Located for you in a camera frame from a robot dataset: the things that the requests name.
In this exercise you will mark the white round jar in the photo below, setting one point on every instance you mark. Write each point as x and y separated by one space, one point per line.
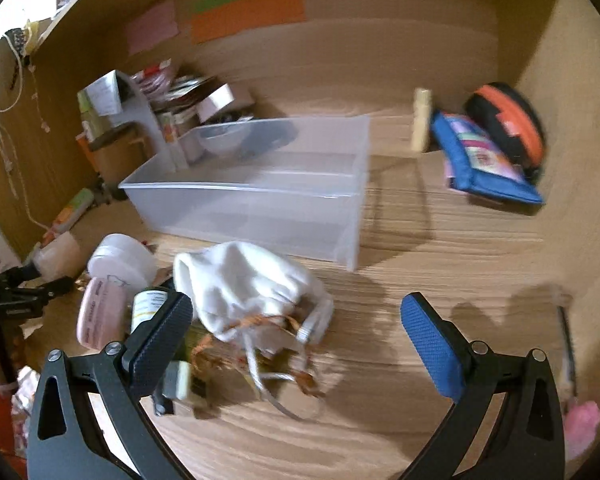
122 257

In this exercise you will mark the wooden desktop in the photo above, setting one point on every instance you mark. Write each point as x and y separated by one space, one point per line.
430 260

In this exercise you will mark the cream tube bottle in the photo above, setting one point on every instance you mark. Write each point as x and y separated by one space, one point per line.
421 120

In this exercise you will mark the blue patchwork pencil case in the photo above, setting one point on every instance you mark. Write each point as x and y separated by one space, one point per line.
480 160

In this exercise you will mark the green and orange tube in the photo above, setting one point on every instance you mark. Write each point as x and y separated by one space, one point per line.
72 210

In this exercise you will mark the pile of packets and books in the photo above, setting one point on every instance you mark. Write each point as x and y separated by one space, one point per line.
172 90

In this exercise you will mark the thin dark brush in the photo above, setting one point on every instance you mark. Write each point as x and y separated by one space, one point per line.
566 345

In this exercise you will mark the dark brown jar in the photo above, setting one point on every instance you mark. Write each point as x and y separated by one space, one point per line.
115 140

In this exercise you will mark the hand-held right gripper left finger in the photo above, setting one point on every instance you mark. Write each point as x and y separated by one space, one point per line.
160 340

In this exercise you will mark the pink round jar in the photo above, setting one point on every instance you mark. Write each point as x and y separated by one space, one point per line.
100 315

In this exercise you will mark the orange sticky note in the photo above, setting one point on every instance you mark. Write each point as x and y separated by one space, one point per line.
250 17

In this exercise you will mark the clear plastic storage box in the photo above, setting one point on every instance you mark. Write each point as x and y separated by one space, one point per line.
240 200

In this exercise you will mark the small bottle with yellow label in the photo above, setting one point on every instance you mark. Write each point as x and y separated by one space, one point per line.
147 307

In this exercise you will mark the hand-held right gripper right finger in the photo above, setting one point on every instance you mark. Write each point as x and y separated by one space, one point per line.
430 340

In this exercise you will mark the thin clear bangle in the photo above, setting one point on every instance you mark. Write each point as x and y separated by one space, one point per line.
260 392

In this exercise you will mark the glass bowl of trinkets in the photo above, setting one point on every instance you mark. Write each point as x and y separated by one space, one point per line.
225 137

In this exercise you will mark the pink fluffy thing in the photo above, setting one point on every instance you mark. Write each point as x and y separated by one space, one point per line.
585 425

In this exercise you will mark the small white cardboard box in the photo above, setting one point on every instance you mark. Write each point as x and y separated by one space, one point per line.
222 100

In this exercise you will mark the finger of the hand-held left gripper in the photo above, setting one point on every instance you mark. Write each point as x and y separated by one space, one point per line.
15 275
50 289

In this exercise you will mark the white desk shelf organizer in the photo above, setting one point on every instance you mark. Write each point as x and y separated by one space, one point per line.
145 110

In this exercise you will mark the black and orange round pouch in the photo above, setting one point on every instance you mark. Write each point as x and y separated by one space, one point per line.
510 115

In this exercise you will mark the pink sticky note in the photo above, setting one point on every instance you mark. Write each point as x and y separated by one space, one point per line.
152 27

